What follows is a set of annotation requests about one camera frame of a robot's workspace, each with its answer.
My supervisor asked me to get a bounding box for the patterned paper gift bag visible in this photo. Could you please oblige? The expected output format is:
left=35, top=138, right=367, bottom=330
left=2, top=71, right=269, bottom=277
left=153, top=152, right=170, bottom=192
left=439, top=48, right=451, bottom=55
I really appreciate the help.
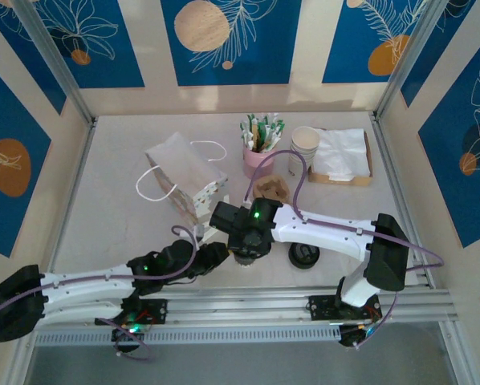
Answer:
left=135, top=131, right=230, bottom=224

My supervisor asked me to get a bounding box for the brown cardboard cup sleeve stack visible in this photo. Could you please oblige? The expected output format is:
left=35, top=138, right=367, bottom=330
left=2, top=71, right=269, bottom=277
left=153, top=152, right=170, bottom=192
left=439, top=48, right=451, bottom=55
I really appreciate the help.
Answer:
left=250, top=175, right=291, bottom=204

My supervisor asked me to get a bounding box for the pink cylindrical container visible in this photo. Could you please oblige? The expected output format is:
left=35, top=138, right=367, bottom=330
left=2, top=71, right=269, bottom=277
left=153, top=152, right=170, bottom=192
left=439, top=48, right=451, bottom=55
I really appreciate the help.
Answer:
left=242, top=142, right=277, bottom=180

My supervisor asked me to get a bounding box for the printed white paper cup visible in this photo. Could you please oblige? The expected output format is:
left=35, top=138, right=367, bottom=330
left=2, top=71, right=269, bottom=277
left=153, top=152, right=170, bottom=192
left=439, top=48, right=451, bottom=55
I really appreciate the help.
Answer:
left=287, top=160, right=316, bottom=178

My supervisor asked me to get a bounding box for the brown paper sachet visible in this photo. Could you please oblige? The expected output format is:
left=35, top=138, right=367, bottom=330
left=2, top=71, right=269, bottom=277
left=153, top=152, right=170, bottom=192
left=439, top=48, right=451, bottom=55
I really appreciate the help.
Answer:
left=254, top=122, right=267, bottom=153

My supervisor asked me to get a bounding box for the brown cardboard napkin tray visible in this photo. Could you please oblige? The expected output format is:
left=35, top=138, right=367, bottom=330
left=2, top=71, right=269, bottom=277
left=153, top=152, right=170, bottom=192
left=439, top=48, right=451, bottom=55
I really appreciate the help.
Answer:
left=307, top=128, right=374, bottom=188

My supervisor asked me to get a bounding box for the white paper napkin stack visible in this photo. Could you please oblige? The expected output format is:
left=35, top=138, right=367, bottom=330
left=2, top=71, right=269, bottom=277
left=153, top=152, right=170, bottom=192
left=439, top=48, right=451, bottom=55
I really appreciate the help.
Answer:
left=312, top=160, right=372, bottom=180

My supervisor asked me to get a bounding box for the stack of white napkins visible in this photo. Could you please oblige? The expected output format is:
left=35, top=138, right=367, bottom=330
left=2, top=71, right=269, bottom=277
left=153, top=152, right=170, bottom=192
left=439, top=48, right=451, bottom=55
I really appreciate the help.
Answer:
left=315, top=128, right=372, bottom=180

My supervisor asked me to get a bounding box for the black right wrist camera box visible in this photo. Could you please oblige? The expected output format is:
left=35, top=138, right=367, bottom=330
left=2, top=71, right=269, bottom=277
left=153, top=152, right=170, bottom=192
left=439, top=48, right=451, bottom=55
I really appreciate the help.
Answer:
left=209, top=201, right=242, bottom=234

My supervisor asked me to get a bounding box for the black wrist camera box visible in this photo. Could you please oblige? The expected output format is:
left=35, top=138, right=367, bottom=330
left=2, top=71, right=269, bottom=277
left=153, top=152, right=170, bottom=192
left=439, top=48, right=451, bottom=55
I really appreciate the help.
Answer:
left=201, top=241, right=230, bottom=269
left=209, top=201, right=242, bottom=234

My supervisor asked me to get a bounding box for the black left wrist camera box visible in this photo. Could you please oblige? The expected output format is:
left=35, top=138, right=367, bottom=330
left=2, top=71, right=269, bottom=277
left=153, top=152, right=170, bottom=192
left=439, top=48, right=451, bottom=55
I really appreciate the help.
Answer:
left=201, top=241, right=230, bottom=269

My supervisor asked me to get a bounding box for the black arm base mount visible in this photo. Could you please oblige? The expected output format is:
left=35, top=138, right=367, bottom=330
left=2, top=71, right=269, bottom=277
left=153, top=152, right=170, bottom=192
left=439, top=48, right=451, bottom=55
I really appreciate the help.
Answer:
left=119, top=298, right=169, bottom=326
left=307, top=294, right=382, bottom=322

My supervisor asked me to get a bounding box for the aluminium frame rail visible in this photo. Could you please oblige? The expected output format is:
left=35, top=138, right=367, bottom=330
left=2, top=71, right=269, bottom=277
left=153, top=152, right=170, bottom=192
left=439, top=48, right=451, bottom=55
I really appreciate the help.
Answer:
left=137, top=285, right=454, bottom=324
left=368, top=114, right=433, bottom=288
left=47, top=118, right=99, bottom=274

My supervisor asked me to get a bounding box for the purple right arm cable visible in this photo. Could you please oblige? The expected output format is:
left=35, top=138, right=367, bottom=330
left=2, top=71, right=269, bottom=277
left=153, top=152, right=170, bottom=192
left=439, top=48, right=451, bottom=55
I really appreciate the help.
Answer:
left=243, top=149, right=445, bottom=351

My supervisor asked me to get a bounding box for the grey slotted cable duct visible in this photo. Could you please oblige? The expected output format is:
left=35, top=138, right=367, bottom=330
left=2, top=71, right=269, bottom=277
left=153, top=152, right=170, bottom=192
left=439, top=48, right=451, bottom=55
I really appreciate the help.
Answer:
left=34, top=323, right=342, bottom=347

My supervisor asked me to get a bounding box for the aluminium frame post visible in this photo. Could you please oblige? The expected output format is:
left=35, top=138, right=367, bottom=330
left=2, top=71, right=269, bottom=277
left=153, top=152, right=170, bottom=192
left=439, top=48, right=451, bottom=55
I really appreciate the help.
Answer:
left=374, top=0, right=440, bottom=121
left=13, top=0, right=96, bottom=126

